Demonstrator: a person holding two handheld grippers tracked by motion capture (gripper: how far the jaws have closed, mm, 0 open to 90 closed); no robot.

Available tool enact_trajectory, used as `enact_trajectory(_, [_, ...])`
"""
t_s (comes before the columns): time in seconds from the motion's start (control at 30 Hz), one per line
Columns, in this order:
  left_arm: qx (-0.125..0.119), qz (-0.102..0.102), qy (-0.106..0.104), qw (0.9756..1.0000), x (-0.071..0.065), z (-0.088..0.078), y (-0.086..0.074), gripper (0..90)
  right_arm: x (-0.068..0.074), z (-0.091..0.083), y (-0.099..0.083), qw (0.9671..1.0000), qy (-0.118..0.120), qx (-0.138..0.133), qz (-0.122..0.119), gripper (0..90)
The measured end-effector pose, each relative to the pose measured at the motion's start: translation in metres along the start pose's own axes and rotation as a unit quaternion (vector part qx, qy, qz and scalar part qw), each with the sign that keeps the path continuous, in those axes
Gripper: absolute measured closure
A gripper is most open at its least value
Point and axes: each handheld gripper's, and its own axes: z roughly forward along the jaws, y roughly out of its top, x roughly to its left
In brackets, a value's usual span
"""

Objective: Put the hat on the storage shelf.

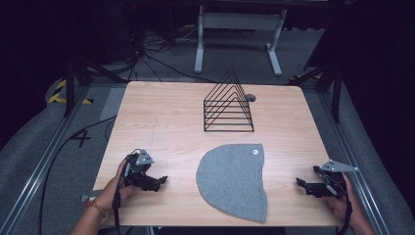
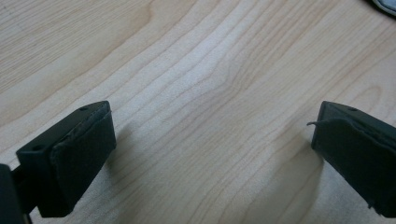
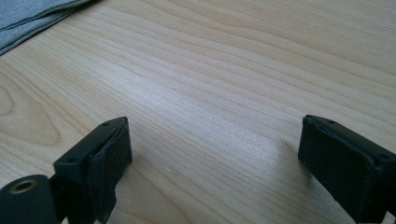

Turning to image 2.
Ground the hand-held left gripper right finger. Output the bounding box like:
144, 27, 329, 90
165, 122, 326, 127
306, 100, 396, 218

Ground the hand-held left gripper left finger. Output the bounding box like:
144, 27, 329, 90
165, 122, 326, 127
16, 100, 118, 218

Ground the grey rimmed object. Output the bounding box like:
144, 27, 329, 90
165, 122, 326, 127
364, 0, 396, 17

